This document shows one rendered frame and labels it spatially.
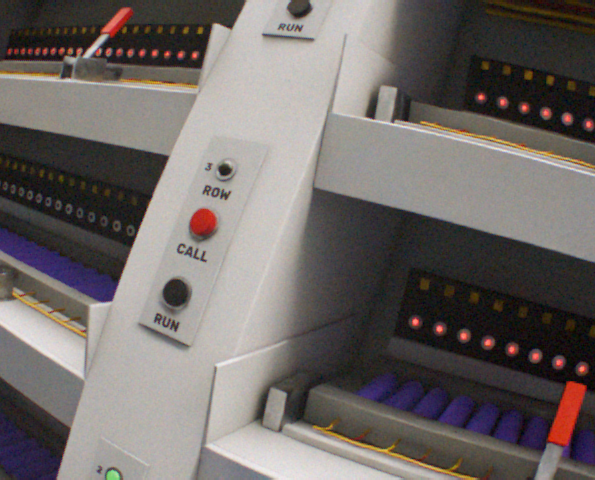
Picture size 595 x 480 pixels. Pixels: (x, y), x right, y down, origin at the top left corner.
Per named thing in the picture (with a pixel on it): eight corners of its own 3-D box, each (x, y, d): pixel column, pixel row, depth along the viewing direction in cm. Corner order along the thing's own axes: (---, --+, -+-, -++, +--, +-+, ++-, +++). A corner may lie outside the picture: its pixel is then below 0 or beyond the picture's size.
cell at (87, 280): (112, 296, 54) (63, 303, 48) (99, 290, 55) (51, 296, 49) (114, 277, 54) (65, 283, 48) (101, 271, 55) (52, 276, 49)
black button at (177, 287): (179, 309, 34) (189, 282, 34) (158, 300, 35) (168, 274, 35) (188, 313, 35) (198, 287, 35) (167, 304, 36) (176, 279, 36)
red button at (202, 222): (206, 237, 35) (217, 211, 35) (184, 230, 35) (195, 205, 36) (215, 242, 36) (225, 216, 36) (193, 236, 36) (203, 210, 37)
